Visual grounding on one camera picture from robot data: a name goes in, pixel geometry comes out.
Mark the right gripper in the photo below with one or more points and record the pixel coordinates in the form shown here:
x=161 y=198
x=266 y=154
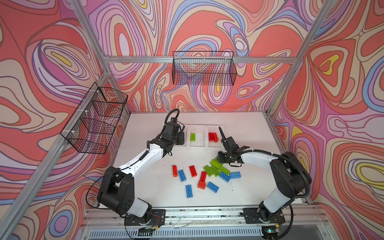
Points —
x=220 y=157

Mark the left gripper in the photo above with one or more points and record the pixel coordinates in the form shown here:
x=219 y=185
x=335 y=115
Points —
x=181 y=136

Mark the red lego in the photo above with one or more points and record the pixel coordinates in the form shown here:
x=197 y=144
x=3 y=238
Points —
x=216 y=139
x=175 y=171
x=211 y=137
x=202 y=182
x=193 y=171

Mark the green lego top pile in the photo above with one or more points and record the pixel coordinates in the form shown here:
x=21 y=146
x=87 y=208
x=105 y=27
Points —
x=216 y=160

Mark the green lego pile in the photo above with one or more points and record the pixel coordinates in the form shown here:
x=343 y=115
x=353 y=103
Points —
x=208 y=170
x=216 y=160
x=215 y=171

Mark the blue lego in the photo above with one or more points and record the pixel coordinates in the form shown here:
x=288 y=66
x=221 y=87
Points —
x=212 y=187
x=189 y=192
x=235 y=175
x=224 y=177
x=182 y=175

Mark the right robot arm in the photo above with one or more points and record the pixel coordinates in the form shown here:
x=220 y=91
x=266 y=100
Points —
x=291 y=178

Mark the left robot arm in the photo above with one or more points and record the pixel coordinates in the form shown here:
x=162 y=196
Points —
x=117 y=190

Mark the right white bin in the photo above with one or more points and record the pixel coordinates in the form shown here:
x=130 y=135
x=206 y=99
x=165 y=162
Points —
x=212 y=146

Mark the white bin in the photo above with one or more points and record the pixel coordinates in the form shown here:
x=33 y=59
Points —
x=212 y=146
x=199 y=143

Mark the middle white bin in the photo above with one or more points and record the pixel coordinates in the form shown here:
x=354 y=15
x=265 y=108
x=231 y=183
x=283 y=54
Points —
x=199 y=143

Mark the green lego long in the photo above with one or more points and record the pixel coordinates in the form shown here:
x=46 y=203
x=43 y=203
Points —
x=220 y=167

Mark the blue lego under pile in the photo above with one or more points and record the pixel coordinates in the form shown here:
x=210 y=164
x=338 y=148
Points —
x=224 y=177

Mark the black wire basket back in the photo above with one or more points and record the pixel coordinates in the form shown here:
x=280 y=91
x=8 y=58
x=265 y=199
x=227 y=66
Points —
x=207 y=68

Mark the black wire basket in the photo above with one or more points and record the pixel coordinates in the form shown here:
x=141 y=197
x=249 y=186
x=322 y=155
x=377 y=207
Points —
x=207 y=68
x=99 y=113

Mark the black wire basket left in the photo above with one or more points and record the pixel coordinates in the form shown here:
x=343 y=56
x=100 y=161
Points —
x=99 y=113

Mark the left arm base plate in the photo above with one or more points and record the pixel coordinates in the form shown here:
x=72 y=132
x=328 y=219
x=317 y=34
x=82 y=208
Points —
x=150 y=217

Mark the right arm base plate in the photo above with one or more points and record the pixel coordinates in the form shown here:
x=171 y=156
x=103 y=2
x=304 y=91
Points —
x=256 y=216

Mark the aluminium front rail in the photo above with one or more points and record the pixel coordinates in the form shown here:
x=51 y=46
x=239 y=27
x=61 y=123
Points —
x=233 y=216

